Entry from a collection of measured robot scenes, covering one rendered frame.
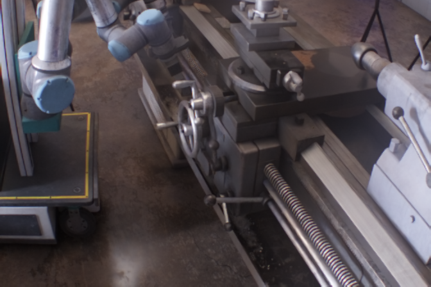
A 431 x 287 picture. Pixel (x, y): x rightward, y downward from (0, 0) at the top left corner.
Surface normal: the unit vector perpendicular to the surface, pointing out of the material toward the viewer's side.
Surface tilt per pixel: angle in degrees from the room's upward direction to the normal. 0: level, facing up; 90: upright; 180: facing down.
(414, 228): 90
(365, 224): 36
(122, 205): 0
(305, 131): 0
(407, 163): 66
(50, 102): 95
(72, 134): 0
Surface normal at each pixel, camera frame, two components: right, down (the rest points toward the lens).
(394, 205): -0.93, 0.16
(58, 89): 0.54, 0.56
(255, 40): 0.05, -0.83
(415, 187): -0.79, -0.25
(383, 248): -0.50, -0.58
